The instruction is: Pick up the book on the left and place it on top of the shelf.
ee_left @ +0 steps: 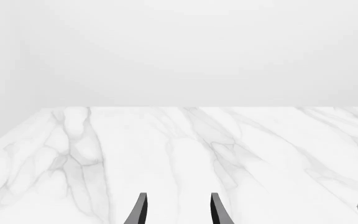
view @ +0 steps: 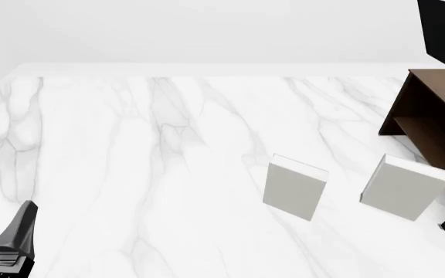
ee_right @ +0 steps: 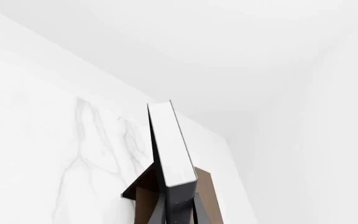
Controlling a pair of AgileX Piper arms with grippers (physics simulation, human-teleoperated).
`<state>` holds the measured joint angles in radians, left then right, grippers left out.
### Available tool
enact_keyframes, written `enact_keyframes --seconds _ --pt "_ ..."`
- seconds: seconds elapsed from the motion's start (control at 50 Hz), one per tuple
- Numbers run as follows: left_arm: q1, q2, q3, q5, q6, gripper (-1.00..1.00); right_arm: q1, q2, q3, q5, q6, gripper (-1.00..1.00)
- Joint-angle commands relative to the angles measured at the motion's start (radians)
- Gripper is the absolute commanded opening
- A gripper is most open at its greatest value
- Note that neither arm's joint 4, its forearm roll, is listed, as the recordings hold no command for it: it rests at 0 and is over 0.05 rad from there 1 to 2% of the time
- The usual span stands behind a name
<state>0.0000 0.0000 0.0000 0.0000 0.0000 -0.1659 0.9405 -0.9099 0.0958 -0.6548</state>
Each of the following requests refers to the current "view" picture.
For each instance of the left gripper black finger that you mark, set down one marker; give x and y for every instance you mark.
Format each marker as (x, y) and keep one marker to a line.
(21, 231)

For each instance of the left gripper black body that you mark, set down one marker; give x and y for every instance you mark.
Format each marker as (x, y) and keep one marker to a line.
(2, 267)

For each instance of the thin grey white book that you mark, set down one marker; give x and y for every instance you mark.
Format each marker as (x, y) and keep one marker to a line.
(294, 191)

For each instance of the thick grey white book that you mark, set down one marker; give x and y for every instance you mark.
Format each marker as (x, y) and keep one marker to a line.
(398, 192)

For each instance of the dark brown wooden shelf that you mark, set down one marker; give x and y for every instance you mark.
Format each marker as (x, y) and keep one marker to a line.
(435, 130)

